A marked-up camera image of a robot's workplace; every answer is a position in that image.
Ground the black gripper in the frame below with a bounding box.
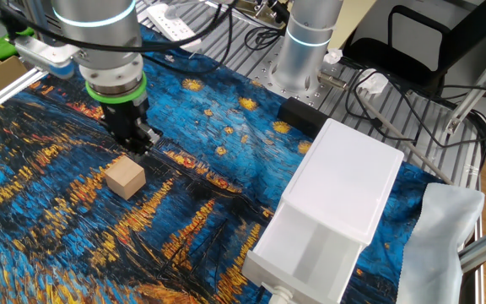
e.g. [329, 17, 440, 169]
[100, 97, 163, 158]

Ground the large wooden cube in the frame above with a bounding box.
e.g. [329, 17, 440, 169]
[104, 155, 147, 201]

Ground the white drawer cabinet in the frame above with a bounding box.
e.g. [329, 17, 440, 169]
[275, 117, 405, 248]

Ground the white power strip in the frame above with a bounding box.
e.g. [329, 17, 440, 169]
[145, 3, 204, 52]

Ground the starry night painting cloth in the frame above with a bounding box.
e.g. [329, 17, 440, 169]
[0, 24, 442, 304]

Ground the black foam block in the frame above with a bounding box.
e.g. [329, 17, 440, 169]
[277, 96, 331, 139]

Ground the perforated robot mounting plate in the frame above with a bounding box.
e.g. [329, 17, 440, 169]
[246, 46, 345, 111]

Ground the crumpled white tissue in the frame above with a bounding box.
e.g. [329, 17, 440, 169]
[322, 47, 344, 65]
[357, 68, 390, 95]

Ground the beige board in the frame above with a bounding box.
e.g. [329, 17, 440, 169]
[327, 0, 379, 52]

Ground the thin grey rod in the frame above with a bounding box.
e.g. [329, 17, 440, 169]
[359, 95, 455, 186]

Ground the pale grey translucent cloth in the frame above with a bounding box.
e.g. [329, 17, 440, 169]
[396, 182, 486, 304]

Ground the black office chair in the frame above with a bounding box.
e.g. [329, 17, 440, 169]
[342, 0, 486, 96]

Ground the green gripper mounting ring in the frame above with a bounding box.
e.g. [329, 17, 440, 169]
[84, 71, 149, 105]

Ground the coiled black cable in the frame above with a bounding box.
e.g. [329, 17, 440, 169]
[242, 24, 289, 52]

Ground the metal cable connector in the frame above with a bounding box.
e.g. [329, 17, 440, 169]
[317, 70, 348, 92]

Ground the black table cable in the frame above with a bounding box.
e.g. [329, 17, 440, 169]
[346, 67, 440, 147]
[436, 84, 486, 170]

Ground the aluminium frame post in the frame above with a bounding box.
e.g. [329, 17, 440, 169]
[443, 24, 486, 136]

